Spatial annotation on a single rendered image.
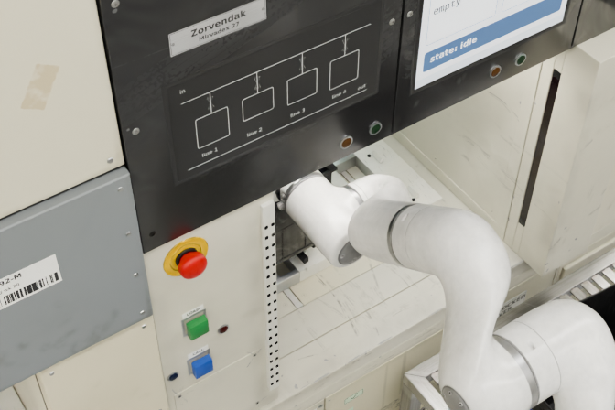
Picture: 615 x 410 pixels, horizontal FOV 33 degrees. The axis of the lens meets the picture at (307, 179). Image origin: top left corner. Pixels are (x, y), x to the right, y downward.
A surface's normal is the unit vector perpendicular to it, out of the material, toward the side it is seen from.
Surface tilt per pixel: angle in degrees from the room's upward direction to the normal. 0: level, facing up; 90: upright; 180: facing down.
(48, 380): 90
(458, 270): 58
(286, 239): 90
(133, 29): 90
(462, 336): 52
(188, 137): 90
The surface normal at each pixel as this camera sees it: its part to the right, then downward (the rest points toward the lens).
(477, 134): -0.83, 0.40
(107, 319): 0.56, 0.60
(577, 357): 0.35, -0.02
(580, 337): 0.32, -0.27
